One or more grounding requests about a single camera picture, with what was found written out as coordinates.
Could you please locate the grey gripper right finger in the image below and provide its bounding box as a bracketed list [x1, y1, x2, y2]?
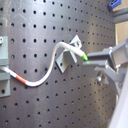
[83, 61, 126, 95]

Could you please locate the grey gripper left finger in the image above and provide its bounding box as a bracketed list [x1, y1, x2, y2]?
[87, 47, 113, 61]

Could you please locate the white cable with green tip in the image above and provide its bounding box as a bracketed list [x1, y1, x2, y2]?
[0, 41, 90, 88]

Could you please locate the blue object at corner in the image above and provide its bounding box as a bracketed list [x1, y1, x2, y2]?
[108, 0, 122, 12]

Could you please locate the black perforated pegboard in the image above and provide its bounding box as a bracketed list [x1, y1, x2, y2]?
[0, 0, 115, 128]

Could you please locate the grey left fixture block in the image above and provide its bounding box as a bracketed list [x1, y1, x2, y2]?
[0, 36, 11, 98]

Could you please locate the grey cable routing clip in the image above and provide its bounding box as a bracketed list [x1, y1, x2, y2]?
[56, 36, 82, 73]

